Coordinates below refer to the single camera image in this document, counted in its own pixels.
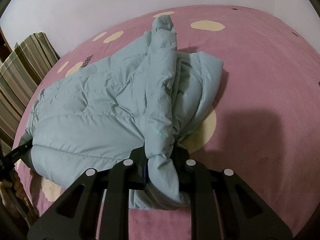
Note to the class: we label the pink polka dot bed sheet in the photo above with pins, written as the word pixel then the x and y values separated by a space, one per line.
pixel 263 124

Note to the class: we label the light blue quilted puffer jacket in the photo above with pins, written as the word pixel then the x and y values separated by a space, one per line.
pixel 148 94

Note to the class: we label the striped fabric headboard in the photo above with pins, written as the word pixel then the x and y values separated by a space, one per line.
pixel 21 74

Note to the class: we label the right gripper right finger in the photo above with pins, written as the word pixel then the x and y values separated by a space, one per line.
pixel 222 205

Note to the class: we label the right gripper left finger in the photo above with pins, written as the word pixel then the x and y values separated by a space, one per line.
pixel 96 204

